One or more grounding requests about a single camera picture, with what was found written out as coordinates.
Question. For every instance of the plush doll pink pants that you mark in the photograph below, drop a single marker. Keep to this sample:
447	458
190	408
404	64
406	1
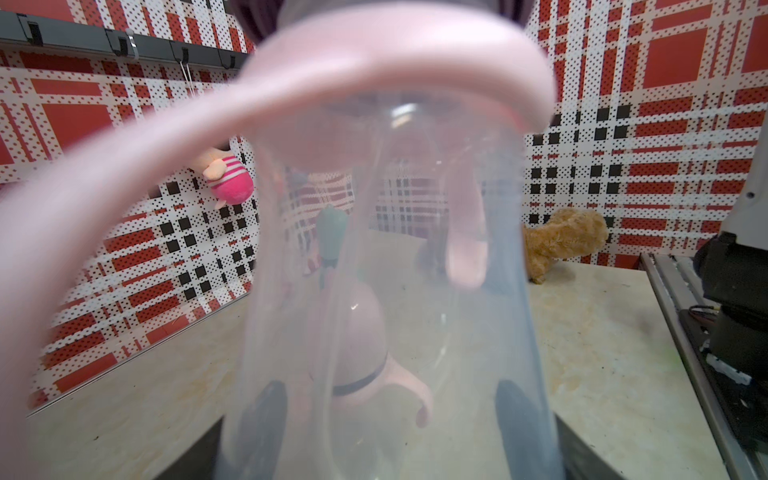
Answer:
226	176

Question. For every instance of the pink bottle cap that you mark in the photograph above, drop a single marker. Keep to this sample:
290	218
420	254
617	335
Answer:
362	349

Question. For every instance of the brown plush toy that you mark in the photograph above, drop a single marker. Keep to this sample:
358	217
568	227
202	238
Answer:
568	233

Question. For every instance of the clear baby bottle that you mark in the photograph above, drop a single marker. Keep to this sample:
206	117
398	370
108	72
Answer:
390	270

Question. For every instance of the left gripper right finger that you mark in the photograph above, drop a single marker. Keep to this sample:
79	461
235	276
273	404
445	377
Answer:
529	444

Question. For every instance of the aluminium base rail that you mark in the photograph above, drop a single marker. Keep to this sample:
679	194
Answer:
736	413

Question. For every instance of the mint green bottle cap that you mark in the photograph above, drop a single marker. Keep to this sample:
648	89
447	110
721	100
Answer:
331	225

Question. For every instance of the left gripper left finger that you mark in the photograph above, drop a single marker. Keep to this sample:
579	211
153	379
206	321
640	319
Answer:
260	434

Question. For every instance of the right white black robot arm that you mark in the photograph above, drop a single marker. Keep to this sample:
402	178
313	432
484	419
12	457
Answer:
733	270

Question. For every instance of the black hook rail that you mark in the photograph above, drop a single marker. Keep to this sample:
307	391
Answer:
48	33

